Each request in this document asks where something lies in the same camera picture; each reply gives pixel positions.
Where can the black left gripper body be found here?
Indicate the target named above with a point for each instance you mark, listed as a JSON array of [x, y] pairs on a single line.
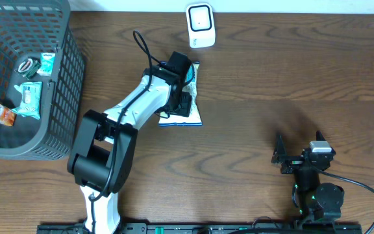
[[184, 108]]

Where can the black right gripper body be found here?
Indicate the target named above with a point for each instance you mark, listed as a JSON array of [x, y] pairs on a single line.
[[293, 163]]

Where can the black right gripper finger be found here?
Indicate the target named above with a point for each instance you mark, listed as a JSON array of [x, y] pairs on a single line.
[[279, 146], [319, 136]]

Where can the large white snack bag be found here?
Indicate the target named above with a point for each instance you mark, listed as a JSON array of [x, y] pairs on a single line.
[[194, 118]]

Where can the teal kleenex tissue pack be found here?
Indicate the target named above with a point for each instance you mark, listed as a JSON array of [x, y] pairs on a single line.
[[47, 61]]

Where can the teal wet wipe packet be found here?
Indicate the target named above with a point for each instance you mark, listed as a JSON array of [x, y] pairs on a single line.
[[30, 99]]

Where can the dark green round-label packet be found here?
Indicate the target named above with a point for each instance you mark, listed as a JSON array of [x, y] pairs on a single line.
[[29, 67]]

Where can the orange snack packet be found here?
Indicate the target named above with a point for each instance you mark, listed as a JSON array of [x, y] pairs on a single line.
[[7, 116]]

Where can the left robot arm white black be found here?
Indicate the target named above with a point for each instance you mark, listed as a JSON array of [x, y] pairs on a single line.
[[103, 151]]

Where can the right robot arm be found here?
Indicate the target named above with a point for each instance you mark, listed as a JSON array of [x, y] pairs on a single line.
[[318, 202]]

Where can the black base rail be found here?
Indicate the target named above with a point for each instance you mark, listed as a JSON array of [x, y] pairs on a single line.
[[259, 227]]

